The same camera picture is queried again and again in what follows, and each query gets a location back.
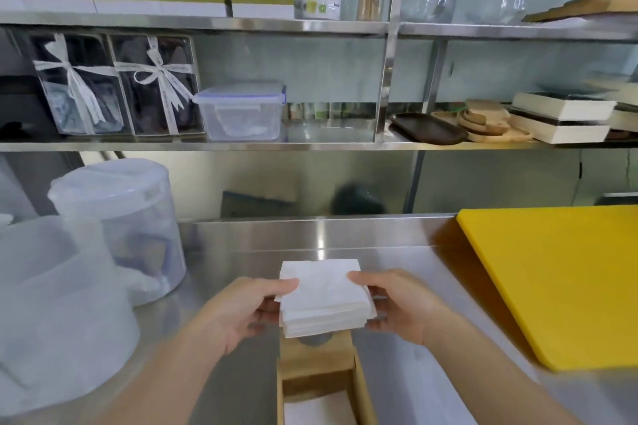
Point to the stack of white paper napkins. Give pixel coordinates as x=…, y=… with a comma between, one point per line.
x=324, y=297

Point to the large translucent plastic container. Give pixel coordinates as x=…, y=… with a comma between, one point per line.
x=55, y=320

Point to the clear gift box with ribbon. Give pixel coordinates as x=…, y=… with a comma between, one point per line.
x=79, y=86
x=157, y=86

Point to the person's left hand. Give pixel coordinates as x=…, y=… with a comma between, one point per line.
x=234, y=312

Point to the person's right hand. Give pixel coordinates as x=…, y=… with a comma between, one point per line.
x=404, y=307

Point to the stack of light wooden boards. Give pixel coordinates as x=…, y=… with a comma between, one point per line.
x=486, y=122

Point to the wooden board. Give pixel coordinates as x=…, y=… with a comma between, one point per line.
x=583, y=6

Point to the stainless steel shelf rack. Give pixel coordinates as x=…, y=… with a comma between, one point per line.
x=389, y=86

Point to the person's right forearm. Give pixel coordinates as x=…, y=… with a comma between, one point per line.
x=491, y=380

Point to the dark wooden oval tray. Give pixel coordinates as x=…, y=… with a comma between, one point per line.
x=427, y=128

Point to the clear lock-lid food container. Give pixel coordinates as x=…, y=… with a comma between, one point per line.
x=242, y=113

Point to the white flat box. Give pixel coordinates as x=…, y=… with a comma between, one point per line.
x=563, y=106
x=558, y=130

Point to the person's left thumb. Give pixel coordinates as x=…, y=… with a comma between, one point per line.
x=275, y=289

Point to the yellow cutting board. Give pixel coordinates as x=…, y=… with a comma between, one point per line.
x=563, y=280

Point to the wooden napkin holder box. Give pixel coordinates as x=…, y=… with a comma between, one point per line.
x=319, y=370

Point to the person's right thumb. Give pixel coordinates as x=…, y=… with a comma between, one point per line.
x=366, y=279

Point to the person's left forearm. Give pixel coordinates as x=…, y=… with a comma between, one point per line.
x=164, y=380

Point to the white napkin in holder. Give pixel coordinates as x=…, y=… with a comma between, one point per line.
x=319, y=412

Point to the tall translucent lidded container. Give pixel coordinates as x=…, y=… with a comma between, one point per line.
x=127, y=225

